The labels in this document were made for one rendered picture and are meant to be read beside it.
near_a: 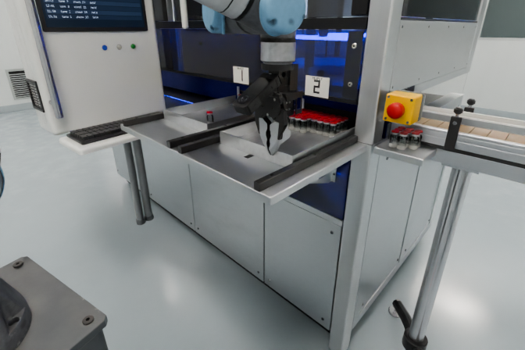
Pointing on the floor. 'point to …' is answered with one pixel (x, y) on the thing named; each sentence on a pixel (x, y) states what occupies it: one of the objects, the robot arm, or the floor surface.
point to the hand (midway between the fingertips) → (269, 151)
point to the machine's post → (368, 135)
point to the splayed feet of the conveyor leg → (406, 326)
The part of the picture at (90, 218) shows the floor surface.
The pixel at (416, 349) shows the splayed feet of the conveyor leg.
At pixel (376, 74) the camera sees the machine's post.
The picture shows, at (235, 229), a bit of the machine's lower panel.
